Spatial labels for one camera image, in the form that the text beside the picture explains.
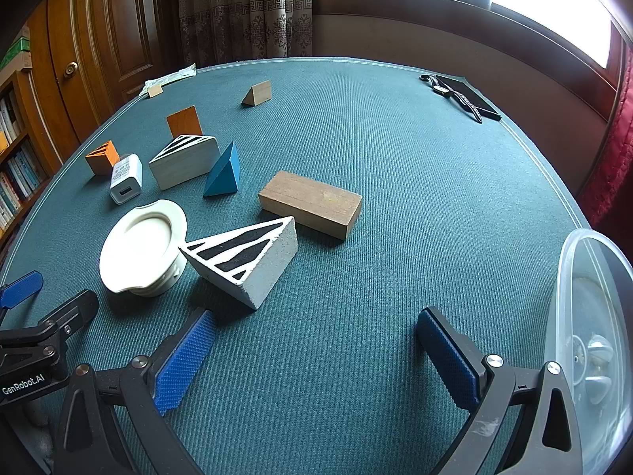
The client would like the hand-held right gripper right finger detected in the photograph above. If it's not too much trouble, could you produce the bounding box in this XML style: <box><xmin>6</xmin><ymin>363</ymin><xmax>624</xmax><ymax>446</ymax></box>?
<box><xmin>416</xmin><ymin>307</ymin><xmax>584</xmax><ymax>475</ymax></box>

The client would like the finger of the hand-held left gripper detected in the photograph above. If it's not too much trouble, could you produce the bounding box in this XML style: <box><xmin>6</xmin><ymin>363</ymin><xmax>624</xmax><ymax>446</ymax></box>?
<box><xmin>40</xmin><ymin>289</ymin><xmax>100</xmax><ymax>342</ymax></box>
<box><xmin>0</xmin><ymin>270</ymin><xmax>44</xmax><ymax>310</ymax></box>

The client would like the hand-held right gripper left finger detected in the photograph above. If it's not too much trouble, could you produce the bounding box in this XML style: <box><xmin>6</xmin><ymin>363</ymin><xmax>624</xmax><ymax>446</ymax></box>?
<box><xmin>52</xmin><ymin>307</ymin><xmax>217</xmax><ymax>475</ymax></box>

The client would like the white plastic pipe fitting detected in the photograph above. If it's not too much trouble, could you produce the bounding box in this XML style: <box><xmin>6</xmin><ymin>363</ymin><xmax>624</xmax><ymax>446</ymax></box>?
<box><xmin>99</xmin><ymin>199</ymin><xmax>189</xmax><ymax>298</ymax></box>

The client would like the large white striped triangular block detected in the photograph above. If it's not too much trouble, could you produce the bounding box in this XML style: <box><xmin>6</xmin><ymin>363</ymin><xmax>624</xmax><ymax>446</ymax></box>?
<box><xmin>178</xmin><ymin>216</ymin><xmax>299</xmax><ymax>310</ymax></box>

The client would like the clear plastic container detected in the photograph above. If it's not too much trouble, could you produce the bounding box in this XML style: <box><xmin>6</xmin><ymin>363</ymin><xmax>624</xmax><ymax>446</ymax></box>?
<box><xmin>544</xmin><ymin>228</ymin><xmax>633</xmax><ymax>475</ymax></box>

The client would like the white charger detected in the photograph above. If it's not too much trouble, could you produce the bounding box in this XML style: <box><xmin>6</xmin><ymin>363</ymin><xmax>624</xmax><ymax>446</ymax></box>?
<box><xmin>109</xmin><ymin>154</ymin><xmax>144</xmax><ymax>205</ymax></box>

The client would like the orange striped wooden block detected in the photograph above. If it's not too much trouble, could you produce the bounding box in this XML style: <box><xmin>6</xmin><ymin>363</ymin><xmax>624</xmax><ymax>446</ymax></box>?
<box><xmin>85</xmin><ymin>140</ymin><xmax>121</xmax><ymax>176</ymax></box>

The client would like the white striped wedge block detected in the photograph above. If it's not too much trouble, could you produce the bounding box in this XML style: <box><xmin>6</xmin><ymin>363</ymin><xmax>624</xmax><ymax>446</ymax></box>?
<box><xmin>149</xmin><ymin>134</ymin><xmax>221</xmax><ymax>191</ymax></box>

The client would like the brown rectangular wooden block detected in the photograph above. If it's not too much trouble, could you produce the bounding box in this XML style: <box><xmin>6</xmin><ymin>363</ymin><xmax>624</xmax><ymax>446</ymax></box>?
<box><xmin>258</xmin><ymin>171</ymin><xmax>363</xmax><ymax>241</ymax></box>

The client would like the row of books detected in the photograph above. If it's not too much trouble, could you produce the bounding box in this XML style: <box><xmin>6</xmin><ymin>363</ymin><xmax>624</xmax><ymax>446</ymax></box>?
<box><xmin>0</xmin><ymin>91</ymin><xmax>50</xmax><ymax>231</ymax></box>

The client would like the wooden bookshelf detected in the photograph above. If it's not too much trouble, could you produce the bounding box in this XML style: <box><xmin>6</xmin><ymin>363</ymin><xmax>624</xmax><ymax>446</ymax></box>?
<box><xmin>0</xmin><ymin>66</ymin><xmax>67</xmax><ymax>263</ymax></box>

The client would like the blue triangular block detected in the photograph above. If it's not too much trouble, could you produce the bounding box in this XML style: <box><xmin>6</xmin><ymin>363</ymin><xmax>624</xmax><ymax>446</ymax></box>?
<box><xmin>203</xmin><ymin>141</ymin><xmax>241</xmax><ymax>198</ymax></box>

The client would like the orange flat wooden block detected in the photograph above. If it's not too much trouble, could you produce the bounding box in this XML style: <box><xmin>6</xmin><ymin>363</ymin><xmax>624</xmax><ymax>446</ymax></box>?
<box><xmin>167</xmin><ymin>106</ymin><xmax>204</xmax><ymax>138</ymax></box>

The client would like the green box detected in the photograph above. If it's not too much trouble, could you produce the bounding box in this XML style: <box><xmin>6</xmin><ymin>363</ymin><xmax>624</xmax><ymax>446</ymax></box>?
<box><xmin>0</xmin><ymin>34</ymin><xmax>33</xmax><ymax>71</ymax></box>

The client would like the white paper packet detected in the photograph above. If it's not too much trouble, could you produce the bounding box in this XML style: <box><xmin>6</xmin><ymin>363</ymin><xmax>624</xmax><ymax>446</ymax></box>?
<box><xmin>142</xmin><ymin>63</ymin><xmax>197</xmax><ymax>96</ymax></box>

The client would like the red curtain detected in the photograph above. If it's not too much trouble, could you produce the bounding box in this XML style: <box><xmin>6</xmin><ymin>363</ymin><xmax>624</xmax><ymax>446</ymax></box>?
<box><xmin>578</xmin><ymin>53</ymin><xmax>633</xmax><ymax>241</ymax></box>

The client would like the black smartphone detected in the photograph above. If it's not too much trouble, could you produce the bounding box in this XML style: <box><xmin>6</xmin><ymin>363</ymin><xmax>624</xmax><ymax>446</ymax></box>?
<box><xmin>435</xmin><ymin>74</ymin><xmax>502</xmax><ymax>122</ymax></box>

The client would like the wooden cabinet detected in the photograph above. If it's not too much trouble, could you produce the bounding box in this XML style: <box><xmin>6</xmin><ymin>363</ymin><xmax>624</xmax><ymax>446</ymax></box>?
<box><xmin>20</xmin><ymin>0</ymin><xmax>185</xmax><ymax>162</ymax></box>

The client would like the black wristwatch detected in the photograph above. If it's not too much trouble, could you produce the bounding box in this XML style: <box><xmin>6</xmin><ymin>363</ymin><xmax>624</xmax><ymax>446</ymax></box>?
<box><xmin>419</xmin><ymin>74</ymin><xmax>483</xmax><ymax>124</ymax></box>

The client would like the small wooden triangular block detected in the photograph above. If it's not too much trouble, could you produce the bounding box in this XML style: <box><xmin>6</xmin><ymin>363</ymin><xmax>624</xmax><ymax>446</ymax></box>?
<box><xmin>241</xmin><ymin>79</ymin><xmax>273</xmax><ymax>108</ymax></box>

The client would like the beige patterned curtain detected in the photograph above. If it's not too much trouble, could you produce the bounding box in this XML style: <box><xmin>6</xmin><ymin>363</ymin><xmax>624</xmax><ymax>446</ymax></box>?
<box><xmin>177</xmin><ymin>0</ymin><xmax>315</xmax><ymax>68</ymax></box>

